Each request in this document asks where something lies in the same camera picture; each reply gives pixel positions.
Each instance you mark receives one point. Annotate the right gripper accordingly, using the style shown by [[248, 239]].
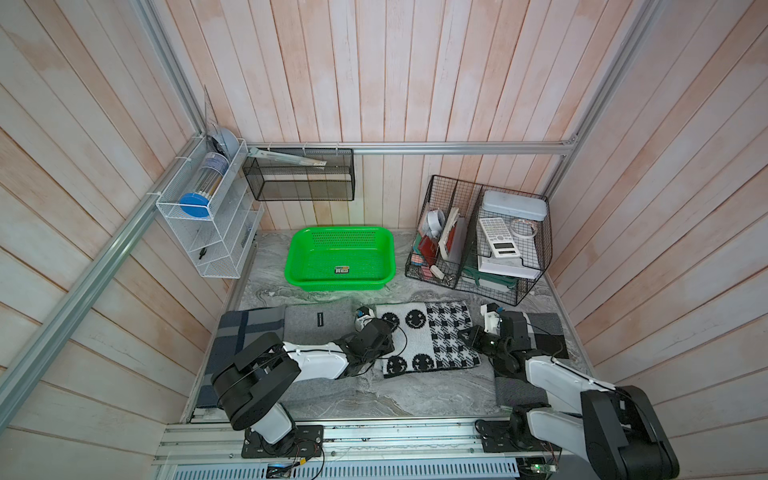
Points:
[[474, 339]]

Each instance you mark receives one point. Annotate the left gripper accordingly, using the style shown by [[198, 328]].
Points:
[[388, 347]]

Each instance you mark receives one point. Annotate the black white grey checked scarf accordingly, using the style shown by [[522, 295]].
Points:
[[522, 389]]

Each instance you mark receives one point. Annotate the white smiley checkered scarf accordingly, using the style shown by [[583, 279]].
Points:
[[426, 337]]

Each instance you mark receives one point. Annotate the plain grey scarf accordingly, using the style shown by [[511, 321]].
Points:
[[313, 324]]

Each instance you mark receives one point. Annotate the grey blue plaid scarf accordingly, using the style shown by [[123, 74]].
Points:
[[236, 330]]

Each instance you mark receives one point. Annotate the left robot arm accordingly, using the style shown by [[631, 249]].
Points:
[[249, 388]]

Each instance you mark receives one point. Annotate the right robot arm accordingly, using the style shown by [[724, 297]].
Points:
[[615, 429]]

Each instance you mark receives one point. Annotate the green plastic basket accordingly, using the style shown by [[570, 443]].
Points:
[[341, 258]]

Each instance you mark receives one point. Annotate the white ruler on mesh basket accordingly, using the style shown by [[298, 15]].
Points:
[[271, 158]]

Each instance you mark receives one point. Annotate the white flat box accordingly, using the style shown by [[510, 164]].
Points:
[[526, 266]]

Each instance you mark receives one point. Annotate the white calculator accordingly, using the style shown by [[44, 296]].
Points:
[[498, 241]]

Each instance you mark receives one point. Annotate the red notebook in organizer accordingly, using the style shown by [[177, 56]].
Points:
[[428, 249]]

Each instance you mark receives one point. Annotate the roll of clear tape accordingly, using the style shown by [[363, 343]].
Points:
[[523, 228]]

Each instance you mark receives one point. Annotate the white tape roll in organizer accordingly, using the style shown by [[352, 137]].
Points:
[[432, 223]]

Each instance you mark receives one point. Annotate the white plastic lidded container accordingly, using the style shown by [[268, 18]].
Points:
[[514, 205]]

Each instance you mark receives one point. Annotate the grey round disc on shelf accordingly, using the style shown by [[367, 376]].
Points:
[[224, 142]]

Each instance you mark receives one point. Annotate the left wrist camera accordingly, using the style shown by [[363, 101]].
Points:
[[363, 316]]

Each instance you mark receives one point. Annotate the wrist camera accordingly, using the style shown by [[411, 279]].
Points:
[[363, 316], [492, 318]]

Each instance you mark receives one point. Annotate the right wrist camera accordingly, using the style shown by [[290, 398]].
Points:
[[492, 318]]

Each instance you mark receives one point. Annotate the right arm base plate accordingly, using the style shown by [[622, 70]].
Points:
[[508, 437]]

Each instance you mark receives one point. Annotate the black wire desk organizer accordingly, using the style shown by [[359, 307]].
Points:
[[460, 242]]

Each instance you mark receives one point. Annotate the aluminium front rail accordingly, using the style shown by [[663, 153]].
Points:
[[399, 448]]

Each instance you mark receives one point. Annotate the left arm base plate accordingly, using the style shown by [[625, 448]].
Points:
[[303, 442]]

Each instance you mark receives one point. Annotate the black mesh wall basket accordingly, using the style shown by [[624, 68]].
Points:
[[334, 182]]

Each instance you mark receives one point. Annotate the white wire wall shelf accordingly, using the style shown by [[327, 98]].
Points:
[[217, 245]]

